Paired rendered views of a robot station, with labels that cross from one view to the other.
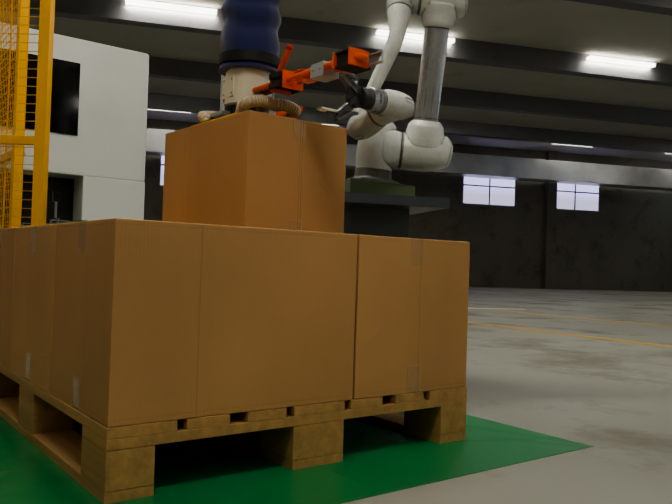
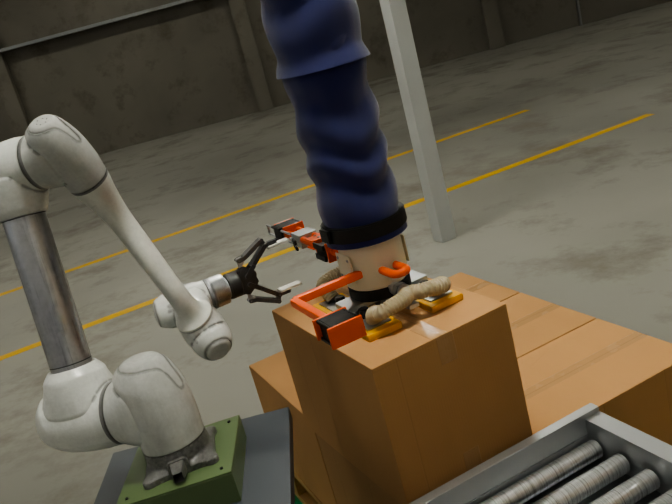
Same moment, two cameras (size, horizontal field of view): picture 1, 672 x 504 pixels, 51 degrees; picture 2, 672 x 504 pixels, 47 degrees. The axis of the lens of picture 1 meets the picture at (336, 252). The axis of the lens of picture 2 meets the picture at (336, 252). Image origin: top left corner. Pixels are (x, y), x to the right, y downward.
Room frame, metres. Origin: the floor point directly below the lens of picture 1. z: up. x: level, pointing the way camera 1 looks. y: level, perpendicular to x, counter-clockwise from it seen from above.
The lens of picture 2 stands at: (4.45, 0.77, 1.74)
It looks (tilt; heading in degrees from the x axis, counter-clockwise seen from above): 17 degrees down; 195
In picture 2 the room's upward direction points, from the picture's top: 15 degrees counter-clockwise
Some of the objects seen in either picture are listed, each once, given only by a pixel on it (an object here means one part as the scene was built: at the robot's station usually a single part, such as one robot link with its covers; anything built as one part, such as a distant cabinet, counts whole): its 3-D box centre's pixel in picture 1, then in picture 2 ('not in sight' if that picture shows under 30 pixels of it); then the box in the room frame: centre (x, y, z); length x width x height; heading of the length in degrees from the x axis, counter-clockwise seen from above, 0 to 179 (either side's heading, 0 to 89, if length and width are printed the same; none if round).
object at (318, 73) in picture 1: (324, 71); (304, 237); (2.16, 0.05, 1.07); 0.07 x 0.07 x 0.04; 37
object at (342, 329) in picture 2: not in sight; (339, 327); (2.93, 0.31, 1.07); 0.09 x 0.08 x 0.05; 127
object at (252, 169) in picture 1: (250, 186); (395, 371); (2.54, 0.32, 0.74); 0.60 x 0.40 x 0.40; 39
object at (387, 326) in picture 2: not in sight; (353, 310); (2.59, 0.26, 0.97); 0.34 x 0.10 x 0.05; 37
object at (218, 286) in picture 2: (373, 100); (217, 291); (2.54, -0.12, 1.07); 0.09 x 0.06 x 0.09; 37
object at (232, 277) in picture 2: (357, 96); (241, 281); (2.50, -0.06, 1.07); 0.09 x 0.07 x 0.08; 127
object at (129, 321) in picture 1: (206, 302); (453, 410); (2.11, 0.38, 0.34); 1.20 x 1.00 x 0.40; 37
